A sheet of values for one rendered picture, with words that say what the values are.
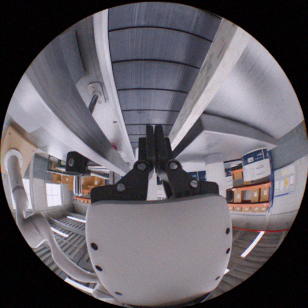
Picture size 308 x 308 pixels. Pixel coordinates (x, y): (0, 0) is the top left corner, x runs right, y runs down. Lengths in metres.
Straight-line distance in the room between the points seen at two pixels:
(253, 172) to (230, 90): 0.44
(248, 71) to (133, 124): 0.24
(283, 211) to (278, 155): 2.14
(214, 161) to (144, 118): 0.33
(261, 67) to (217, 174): 0.39
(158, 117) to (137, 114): 0.03
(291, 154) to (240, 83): 4.34
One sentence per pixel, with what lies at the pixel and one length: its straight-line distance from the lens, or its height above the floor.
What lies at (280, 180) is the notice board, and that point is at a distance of 4.46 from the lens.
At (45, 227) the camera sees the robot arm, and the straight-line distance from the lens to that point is 0.50.
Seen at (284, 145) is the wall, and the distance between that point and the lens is 4.53.
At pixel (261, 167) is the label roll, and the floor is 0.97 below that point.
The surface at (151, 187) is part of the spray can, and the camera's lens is 0.25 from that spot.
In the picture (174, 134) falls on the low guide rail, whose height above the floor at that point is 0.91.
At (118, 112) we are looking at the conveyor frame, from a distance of 0.16.
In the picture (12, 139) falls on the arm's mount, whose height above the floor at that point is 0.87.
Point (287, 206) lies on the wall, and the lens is 4.83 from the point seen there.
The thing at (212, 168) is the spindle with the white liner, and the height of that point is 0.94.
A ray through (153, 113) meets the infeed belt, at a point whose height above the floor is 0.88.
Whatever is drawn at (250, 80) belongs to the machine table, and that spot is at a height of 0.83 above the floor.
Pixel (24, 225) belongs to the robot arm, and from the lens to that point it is 0.52.
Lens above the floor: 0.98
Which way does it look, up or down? 16 degrees down
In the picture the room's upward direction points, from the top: 178 degrees clockwise
